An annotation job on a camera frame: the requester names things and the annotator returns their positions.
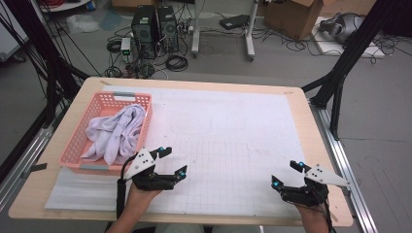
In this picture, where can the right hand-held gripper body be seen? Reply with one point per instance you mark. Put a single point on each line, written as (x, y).
(304, 195)

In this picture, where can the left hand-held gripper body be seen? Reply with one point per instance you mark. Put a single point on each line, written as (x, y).
(141, 163)

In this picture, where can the lilac patterned towel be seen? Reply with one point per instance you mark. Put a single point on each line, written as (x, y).
(120, 132)

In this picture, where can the pink plastic basket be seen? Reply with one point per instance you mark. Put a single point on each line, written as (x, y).
(97, 106)

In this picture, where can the person's right hand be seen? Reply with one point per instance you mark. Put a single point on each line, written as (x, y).
(314, 215)

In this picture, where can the person's left hand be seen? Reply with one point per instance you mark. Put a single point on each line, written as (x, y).
(139, 197)

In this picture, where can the white grid mat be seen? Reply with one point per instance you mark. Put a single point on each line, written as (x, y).
(226, 103)

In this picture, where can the brown tape piece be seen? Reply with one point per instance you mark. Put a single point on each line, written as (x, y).
(106, 83)

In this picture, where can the wooden table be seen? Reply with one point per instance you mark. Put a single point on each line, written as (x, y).
(226, 84)

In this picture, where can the white adapter box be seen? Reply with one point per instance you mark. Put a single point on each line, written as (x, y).
(125, 45)

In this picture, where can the black computer tower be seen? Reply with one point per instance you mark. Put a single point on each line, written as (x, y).
(167, 29)
(144, 29)

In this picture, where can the white floor board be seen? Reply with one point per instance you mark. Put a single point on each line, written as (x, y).
(327, 47)

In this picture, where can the white metal stand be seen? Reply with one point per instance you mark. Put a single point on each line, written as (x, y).
(195, 32)

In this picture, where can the black flat device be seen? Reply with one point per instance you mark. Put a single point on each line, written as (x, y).
(233, 22)

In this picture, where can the grey headset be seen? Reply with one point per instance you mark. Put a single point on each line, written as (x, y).
(343, 26)

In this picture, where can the brown cardboard box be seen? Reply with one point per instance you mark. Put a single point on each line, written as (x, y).
(291, 17)

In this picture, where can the clear plastic bag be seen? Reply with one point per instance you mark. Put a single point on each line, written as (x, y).
(82, 23)

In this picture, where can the white round table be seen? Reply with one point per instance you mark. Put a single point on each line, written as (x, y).
(69, 6)

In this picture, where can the aluminium rail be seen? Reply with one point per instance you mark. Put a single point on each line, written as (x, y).
(19, 165)
(338, 155)

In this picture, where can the grey metal bracket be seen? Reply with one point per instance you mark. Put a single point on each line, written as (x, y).
(38, 167)
(347, 191)

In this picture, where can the black frame post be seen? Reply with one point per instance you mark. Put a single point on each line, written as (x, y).
(40, 39)
(354, 48)

